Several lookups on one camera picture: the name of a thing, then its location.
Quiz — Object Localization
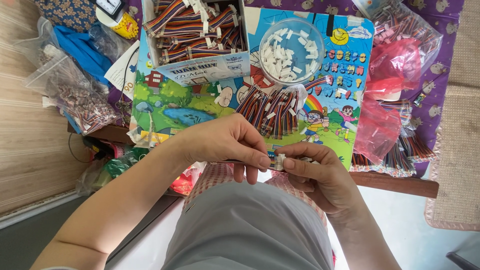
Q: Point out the clear plastic bowl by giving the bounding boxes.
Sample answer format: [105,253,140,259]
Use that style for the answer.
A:
[258,17,326,84]

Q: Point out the single rainbow ribbon cable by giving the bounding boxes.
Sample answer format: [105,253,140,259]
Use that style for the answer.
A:
[209,157,280,172]

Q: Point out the red printed packet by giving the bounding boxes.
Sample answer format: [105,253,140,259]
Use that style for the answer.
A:
[169,165,203,196]

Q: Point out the black and white device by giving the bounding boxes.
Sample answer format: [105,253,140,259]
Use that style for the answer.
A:
[90,0,127,22]

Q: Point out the heap of white connectors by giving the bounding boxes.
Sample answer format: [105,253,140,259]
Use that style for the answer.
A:
[261,27,319,82]

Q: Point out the blue cloth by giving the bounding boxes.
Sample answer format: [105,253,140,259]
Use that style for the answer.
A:
[53,25,114,86]

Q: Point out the person's left hand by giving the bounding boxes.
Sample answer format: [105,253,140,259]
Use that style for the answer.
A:
[179,114,272,185]

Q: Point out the purple patterned cloth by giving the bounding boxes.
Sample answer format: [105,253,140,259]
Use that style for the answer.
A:
[107,0,466,179]

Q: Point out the bundles of striped cables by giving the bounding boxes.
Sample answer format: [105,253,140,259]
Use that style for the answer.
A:
[350,98,439,178]

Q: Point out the colourful cartoon board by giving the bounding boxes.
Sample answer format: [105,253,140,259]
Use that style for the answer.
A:
[128,7,376,172]

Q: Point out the floral patterned cloth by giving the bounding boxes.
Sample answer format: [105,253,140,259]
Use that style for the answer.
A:
[33,0,99,34]

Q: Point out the red plastic bag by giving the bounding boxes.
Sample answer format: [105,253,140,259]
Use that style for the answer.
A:
[365,37,423,95]
[353,94,403,166]

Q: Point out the clear zip bags of parts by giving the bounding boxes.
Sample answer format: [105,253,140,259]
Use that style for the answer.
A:
[13,16,121,136]

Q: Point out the person's right hand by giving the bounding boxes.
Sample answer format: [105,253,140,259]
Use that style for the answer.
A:
[275,142,367,223]

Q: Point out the clear bag of cables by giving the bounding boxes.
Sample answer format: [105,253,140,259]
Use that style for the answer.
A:
[352,0,444,74]

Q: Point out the grey shirt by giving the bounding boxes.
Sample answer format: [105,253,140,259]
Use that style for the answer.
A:
[160,181,335,270]

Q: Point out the white paper sheet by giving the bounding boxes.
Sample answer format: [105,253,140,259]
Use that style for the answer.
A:
[104,40,141,101]

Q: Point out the bunch of metal keys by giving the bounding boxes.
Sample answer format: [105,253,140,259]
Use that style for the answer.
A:
[115,98,133,126]

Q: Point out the loose pile of ribbon cables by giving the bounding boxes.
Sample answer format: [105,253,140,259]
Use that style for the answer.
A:
[233,74,335,140]

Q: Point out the thin black cable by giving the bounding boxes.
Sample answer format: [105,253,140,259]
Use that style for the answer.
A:
[67,132,99,164]

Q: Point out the yellow and white cup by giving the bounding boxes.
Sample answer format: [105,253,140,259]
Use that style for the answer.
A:
[95,7,140,40]

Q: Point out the white cardboard box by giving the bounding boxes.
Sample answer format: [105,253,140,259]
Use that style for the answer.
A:
[142,0,252,88]

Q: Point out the boxful of finished ribbon cables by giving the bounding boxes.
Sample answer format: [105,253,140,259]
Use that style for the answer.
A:
[143,0,246,64]

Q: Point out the beige woven mat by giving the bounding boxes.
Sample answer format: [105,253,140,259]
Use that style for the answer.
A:
[424,0,480,232]

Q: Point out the green plastic bag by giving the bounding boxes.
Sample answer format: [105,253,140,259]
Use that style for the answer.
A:
[76,147,151,196]

